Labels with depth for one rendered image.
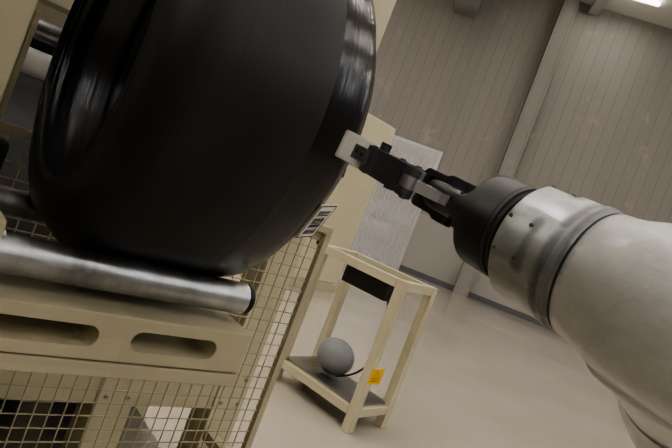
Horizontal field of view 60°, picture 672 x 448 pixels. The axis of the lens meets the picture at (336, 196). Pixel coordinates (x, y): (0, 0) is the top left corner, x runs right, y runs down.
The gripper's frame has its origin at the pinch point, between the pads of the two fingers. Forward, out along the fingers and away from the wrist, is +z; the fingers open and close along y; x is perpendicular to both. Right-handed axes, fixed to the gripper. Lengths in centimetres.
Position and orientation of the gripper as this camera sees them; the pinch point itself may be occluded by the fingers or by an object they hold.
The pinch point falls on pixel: (364, 154)
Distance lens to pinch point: 58.2
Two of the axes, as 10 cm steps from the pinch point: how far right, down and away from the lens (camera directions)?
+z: -5.4, -3.6, 7.6
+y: -7.2, -2.7, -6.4
